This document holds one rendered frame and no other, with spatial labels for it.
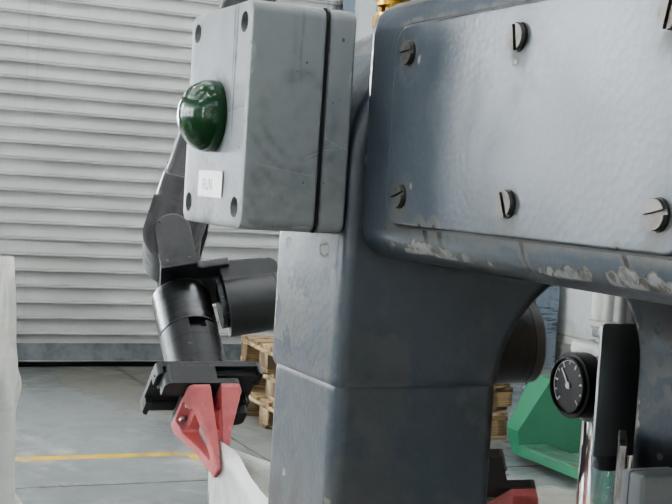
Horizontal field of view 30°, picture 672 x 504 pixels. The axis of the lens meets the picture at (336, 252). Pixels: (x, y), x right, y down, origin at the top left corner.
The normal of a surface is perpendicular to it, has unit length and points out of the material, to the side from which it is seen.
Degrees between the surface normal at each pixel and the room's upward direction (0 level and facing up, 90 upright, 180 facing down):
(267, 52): 90
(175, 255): 63
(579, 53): 90
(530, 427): 76
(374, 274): 90
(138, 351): 90
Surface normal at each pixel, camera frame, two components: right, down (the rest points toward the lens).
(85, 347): 0.41, 0.07
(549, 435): 0.42, -0.18
